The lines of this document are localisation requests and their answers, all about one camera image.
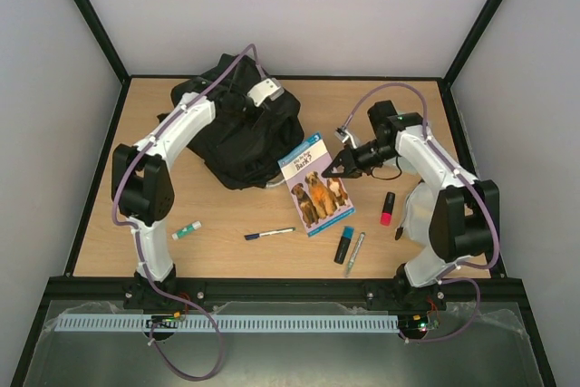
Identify black student bag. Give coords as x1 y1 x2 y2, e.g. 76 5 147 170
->
187 55 305 189

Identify dog picture book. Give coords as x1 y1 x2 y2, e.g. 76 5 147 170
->
277 132 355 237

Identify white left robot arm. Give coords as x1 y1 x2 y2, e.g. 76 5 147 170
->
111 90 227 285

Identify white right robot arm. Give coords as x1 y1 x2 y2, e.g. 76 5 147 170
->
323 101 499 307

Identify pink highlighter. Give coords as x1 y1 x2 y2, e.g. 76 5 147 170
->
380 191 396 227

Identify blue highlighter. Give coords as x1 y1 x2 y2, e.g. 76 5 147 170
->
333 226 354 265

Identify silver marker pen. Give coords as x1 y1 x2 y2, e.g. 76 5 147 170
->
344 232 366 278

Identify green glue stick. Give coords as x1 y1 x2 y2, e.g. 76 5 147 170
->
171 221 201 240

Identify blue whiteboard pen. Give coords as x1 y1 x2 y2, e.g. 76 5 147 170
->
244 227 295 241

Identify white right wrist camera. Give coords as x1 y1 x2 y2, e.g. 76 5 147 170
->
334 127 357 148

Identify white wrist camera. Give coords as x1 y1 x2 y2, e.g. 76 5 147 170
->
247 78 285 107
334 127 357 148

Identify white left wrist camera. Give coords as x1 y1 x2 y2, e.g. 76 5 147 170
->
247 78 285 107

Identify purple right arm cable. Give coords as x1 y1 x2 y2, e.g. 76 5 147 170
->
334 82 502 345

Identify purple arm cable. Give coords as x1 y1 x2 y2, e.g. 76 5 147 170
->
334 82 502 345
111 43 266 382

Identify grey drawstring pouch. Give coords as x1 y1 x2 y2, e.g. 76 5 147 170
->
394 180 437 247

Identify light blue cable duct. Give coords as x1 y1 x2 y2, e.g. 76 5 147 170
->
54 314 399 334

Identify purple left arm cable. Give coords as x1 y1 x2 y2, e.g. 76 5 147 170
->
111 43 266 382

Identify black front mounting rail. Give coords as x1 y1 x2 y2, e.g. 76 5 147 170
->
43 276 529 314

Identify black left frame post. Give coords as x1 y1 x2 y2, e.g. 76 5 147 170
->
44 0 132 84

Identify black frame post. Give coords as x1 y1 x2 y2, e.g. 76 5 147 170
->
44 0 132 84
441 0 532 89

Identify black right frame post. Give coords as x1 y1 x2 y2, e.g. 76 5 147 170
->
441 0 532 89

